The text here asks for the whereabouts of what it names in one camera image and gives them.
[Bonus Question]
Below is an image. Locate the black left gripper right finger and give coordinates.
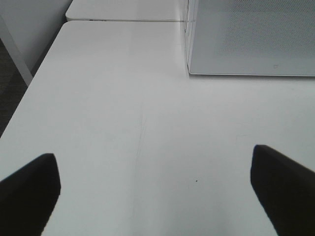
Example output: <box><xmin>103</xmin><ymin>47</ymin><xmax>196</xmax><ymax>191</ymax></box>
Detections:
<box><xmin>250</xmin><ymin>145</ymin><xmax>315</xmax><ymax>236</ymax></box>

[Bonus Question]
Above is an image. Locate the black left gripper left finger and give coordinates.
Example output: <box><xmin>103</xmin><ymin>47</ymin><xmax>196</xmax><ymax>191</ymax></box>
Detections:
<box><xmin>0</xmin><ymin>153</ymin><xmax>61</xmax><ymax>236</ymax></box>

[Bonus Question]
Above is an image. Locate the white microwave door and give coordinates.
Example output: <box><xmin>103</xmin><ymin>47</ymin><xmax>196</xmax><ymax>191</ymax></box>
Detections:
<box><xmin>189</xmin><ymin>0</ymin><xmax>315</xmax><ymax>76</ymax></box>

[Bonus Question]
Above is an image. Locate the white microwave oven body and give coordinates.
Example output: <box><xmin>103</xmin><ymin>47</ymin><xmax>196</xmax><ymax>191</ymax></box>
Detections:
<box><xmin>183</xmin><ymin>0</ymin><xmax>199</xmax><ymax>69</ymax></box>

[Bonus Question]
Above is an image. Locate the white rear table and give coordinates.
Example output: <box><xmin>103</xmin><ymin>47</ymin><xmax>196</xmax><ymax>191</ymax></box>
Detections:
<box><xmin>65</xmin><ymin>0</ymin><xmax>188</xmax><ymax>22</ymax></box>

